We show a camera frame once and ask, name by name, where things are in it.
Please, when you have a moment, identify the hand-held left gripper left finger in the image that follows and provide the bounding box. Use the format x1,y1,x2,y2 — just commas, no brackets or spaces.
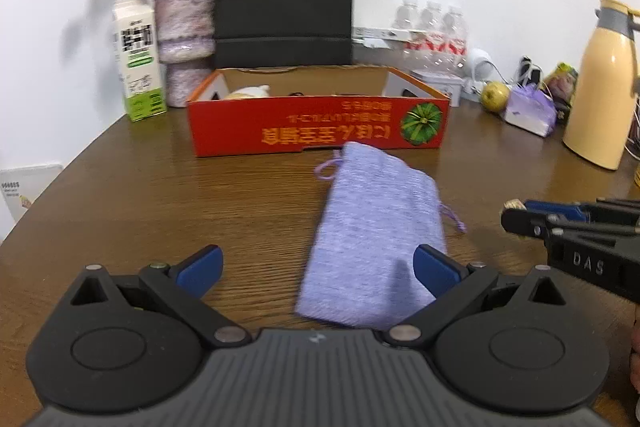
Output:
70,245,252,349

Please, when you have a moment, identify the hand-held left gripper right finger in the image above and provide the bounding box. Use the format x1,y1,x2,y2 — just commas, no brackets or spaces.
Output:
384,244,572,349

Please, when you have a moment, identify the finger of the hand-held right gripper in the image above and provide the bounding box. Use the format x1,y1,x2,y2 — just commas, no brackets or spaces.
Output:
501,206,640,241
524,198,640,226

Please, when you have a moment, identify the purple drawstring pouch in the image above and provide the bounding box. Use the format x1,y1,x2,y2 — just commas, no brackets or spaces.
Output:
295,142,469,328

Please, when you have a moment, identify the red cardboard box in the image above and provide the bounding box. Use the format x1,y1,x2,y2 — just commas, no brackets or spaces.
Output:
186,66,451,158

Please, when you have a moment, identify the purple plastic packet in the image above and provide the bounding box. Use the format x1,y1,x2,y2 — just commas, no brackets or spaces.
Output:
502,84,558,138

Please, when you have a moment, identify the cream thermos jug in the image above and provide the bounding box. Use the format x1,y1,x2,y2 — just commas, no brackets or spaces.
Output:
562,0,640,171

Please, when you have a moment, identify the green apple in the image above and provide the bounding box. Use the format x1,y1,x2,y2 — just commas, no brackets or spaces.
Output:
480,81,511,113

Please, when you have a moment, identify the black charger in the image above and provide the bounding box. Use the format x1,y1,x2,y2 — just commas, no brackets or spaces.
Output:
517,56,544,88

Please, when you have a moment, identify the small grey tin box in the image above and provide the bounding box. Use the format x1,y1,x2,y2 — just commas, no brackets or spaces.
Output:
410,70,464,108

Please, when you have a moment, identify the small white fan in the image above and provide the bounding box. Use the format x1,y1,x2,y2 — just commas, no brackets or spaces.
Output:
462,48,496,82

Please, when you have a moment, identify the white round object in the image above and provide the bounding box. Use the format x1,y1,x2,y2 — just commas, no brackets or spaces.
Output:
222,85,271,100

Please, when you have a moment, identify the white printed box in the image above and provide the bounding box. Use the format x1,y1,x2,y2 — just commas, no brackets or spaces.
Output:
0,164,64,241

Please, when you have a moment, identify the pack of water bottles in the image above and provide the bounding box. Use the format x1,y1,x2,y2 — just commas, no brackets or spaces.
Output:
402,42,469,78

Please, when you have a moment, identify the clear water bottle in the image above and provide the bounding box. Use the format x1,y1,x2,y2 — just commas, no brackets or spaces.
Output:
417,1,446,52
442,6,469,58
392,0,421,34

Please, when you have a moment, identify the white green milk carton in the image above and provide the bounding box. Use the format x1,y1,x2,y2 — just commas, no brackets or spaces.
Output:
111,0,168,123

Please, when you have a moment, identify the pink textured vase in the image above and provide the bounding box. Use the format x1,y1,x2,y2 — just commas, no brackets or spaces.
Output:
152,0,218,108

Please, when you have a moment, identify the white pink flat box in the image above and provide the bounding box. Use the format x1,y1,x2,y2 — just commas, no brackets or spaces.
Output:
352,27,416,46

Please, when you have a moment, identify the white cable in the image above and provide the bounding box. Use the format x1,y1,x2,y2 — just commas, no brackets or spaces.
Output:
492,61,521,86

